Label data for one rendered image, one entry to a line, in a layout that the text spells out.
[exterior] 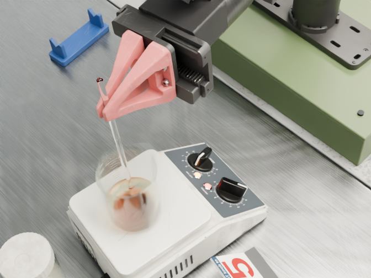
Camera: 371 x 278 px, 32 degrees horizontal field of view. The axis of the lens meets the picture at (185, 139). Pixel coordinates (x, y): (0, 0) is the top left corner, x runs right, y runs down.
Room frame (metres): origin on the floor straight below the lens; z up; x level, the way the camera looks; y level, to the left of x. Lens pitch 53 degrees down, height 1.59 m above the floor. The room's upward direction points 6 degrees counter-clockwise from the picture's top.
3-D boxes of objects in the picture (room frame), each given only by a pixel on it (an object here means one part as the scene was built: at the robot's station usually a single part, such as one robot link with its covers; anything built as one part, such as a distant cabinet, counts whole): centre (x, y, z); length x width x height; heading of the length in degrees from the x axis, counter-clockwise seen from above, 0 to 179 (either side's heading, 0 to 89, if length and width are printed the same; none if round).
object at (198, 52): (0.46, -0.01, 1.15); 0.10 x 0.07 x 0.07; 48
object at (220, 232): (0.38, 0.04, 0.94); 0.22 x 0.13 x 0.08; 122
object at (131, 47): (0.40, 0.03, 1.15); 0.09 x 0.07 x 0.07; 138
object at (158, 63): (0.41, 0.05, 1.15); 0.09 x 0.07 x 0.07; 138
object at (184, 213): (0.37, 0.06, 0.98); 0.12 x 0.12 x 0.01; 32
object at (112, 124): (0.38, 0.07, 1.09); 0.01 x 0.01 x 0.20
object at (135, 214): (0.36, 0.06, 1.03); 0.07 x 0.06 x 0.08; 136
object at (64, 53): (0.72, 0.15, 0.92); 0.10 x 0.03 x 0.04; 135
